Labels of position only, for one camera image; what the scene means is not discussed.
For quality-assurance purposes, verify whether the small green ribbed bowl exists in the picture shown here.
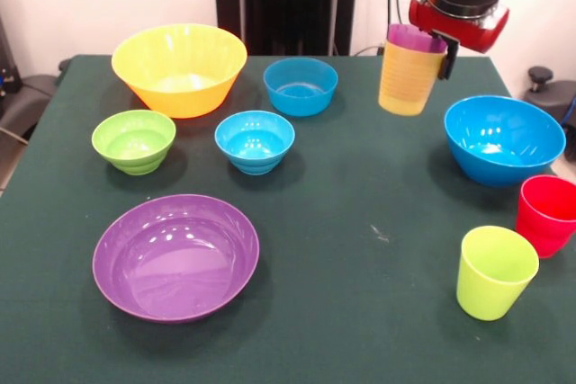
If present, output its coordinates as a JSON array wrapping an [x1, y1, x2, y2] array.
[[91, 109, 177, 176]]

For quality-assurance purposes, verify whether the large orange bowl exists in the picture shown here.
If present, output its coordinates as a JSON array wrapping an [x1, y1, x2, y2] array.
[[111, 22, 248, 120]]

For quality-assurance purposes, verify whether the large blue bowl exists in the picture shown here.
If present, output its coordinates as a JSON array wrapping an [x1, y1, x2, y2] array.
[[443, 94, 567, 189]]

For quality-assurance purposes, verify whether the black pedestal foot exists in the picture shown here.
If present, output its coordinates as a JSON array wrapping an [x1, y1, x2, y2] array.
[[521, 66, 576, 131], [0, 73, 62, 140]]

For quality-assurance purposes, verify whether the medium blue bowl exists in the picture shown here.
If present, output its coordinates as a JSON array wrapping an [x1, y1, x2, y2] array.
[[262, 57, 339, 118]]

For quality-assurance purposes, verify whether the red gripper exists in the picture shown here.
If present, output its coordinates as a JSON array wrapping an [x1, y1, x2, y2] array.
[[408, 0, 510, 82]]

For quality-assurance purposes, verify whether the wide purple bowl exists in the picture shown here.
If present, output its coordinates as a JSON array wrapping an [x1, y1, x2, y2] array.
[[92, 193, 261, 325]]

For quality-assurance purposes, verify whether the purple cup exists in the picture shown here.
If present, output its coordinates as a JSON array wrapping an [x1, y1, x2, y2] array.
[[386, 23, 447, 53]]

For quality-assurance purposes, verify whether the lime green cup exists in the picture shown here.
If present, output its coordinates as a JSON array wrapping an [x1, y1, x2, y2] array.
[[455, 225, 541, 322]]

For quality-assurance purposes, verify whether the red cup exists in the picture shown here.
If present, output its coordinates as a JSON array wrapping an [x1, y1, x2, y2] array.
[[515, 174, 576, 260]]

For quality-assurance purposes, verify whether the small light blue ribbed bowl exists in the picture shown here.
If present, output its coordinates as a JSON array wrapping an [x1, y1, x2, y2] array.
[[213, 110, 296, 176]]

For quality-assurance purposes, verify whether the dark green table cloth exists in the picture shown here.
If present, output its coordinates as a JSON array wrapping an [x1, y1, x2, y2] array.
[[0, 54, 576, 384]]

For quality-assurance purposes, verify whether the yellow cup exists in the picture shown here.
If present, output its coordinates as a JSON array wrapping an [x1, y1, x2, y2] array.
[[378, 40, 446, 117]]

